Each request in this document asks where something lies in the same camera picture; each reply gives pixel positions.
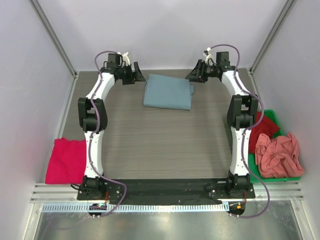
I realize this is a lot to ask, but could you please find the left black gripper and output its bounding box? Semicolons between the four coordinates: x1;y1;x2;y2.
118;62;146;86

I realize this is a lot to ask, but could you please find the dark red t shirt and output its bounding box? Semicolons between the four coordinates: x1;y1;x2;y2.
248;109;281;154

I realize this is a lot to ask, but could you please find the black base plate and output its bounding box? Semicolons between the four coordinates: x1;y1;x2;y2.
75;176;256;206

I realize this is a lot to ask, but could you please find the left aluminium frame post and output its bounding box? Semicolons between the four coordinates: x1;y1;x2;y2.
29;0;79;80

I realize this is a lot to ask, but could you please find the folded magenta t shirt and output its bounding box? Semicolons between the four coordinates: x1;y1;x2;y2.
44;138;86;185

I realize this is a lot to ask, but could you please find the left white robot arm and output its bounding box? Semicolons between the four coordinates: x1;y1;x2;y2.
77;50;146;200

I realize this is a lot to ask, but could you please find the salmon pink t shirt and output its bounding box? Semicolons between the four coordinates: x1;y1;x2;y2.
254;132;305;179

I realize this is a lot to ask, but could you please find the aluminium frame post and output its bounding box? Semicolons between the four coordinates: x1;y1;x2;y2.
248;0;298;76
29;0;79;80

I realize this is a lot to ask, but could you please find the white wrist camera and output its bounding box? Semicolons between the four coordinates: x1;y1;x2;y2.
203;47;215;66
117;52;131;67

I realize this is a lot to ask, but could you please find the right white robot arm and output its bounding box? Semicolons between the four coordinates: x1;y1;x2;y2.
186;49;258;200

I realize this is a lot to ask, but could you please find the white slotted cable duct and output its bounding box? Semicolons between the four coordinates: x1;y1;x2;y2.
42;202;229;213

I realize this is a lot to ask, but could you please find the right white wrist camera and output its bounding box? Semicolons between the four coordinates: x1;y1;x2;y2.
203;47;215;66

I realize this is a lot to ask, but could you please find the blue-grey t shirt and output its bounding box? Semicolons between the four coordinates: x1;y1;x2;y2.
143;74;194;111

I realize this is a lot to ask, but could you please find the right aluminium frame post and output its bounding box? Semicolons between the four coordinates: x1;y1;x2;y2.
248;0;298;76

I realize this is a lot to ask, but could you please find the green plastic tray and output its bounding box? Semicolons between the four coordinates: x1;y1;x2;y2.
248;109;305;182

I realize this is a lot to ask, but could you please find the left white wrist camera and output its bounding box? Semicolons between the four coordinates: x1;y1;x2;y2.
117;52;131;67

